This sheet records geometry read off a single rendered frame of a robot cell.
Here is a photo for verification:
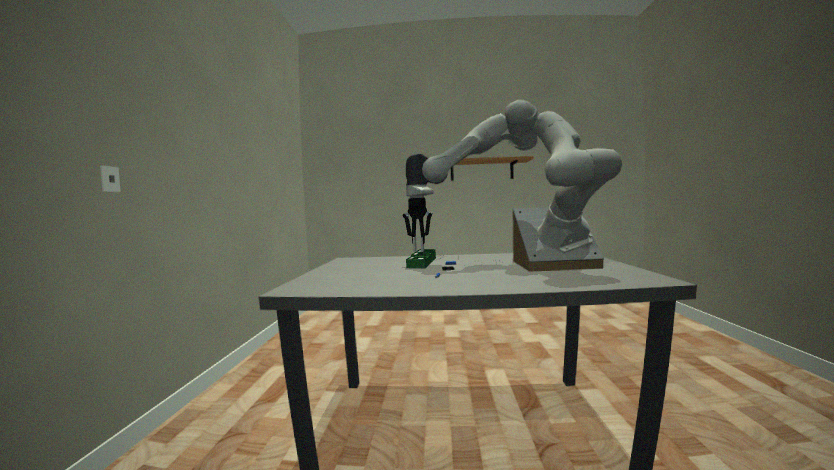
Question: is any green rack of bins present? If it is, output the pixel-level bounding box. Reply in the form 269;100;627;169
406;249;436;269

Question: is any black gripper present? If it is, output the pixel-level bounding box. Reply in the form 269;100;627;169
403;197;432;252

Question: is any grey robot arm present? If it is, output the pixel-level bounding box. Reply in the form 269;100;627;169
406;100;622;253

